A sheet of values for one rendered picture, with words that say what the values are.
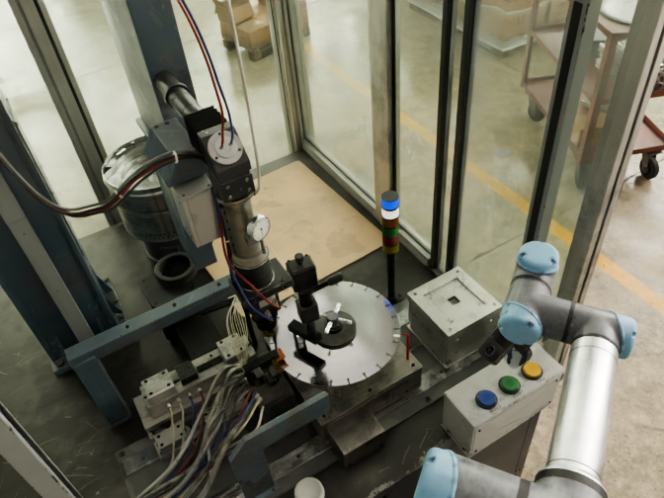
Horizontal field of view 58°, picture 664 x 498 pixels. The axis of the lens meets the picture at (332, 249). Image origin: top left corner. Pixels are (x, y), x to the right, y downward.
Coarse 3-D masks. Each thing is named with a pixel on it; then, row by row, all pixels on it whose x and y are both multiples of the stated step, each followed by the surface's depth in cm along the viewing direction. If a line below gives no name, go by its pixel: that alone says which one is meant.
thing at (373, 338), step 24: (336, 288) 160; (360, 288) 159; (288, 312) 155; (360, 312) 153; (384, 312) 152; (288, 336) 149; (360, 336) 148; (384, 336) 147; (288, 360) 144; (312, 360) 144; (336, 360) 143; (360, 360) 142; (384, 360) 142; (336, 384) 138
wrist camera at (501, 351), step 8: (496, 328) 124; (496, 336) 123; (488, 344) 123; (496, 344) 123; (504, 344) 122; (512, 344) 122; (480, 352) 124; (488, 352) 122; (496, 352) 122; (504, 352) 122; (488, 360) 122; (496, 360) 122
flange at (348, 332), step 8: (328, 312) 153; (344, 312) 152; (320, 320) 151; (352, 320) 150; (320, 328) 149; (336, 328) 147; (344, 328) 148; (352, 328) 148; (328, 336) 147; (336, 336) 147; (344, 336) 147; (352, 336) 147; (320, 344) 147; (328, 344) 145; (336, 344) 145; (344, 344) 146
